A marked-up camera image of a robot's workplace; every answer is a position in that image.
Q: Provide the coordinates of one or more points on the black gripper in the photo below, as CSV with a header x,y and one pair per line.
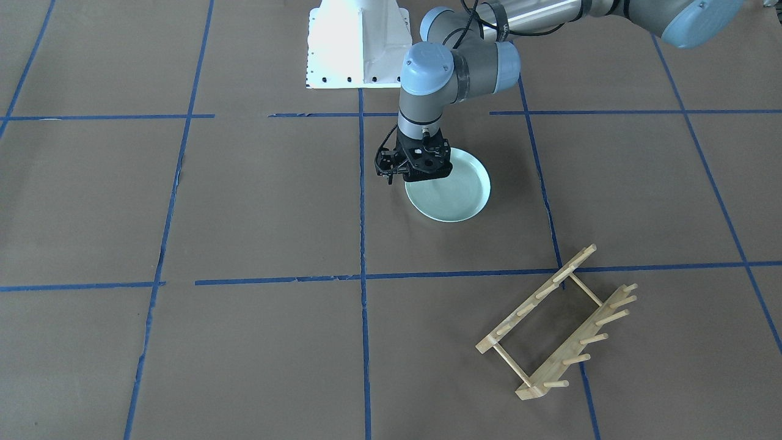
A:
x,y
387,165

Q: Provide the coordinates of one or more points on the pale green ceramic plate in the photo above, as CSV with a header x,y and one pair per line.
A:
x,y
457,197

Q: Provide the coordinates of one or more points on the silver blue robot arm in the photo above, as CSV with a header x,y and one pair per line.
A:
x,y
469,53

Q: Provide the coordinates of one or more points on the wooden dish rack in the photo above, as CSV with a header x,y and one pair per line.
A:
x,y
549,331

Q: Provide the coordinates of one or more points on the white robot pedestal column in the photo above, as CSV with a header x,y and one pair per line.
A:
x,y
356,44

